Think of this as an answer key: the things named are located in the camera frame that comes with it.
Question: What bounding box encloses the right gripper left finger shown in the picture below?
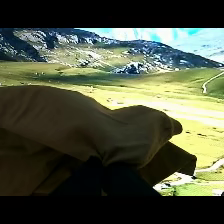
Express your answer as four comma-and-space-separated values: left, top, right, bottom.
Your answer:
52, 155, 105, 197

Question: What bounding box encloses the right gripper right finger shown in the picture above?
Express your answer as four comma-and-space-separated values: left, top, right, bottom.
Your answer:
103, 161, 162, 197

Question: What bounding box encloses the tan garment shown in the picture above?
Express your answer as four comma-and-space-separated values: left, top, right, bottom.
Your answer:
0, 85, 198, 197

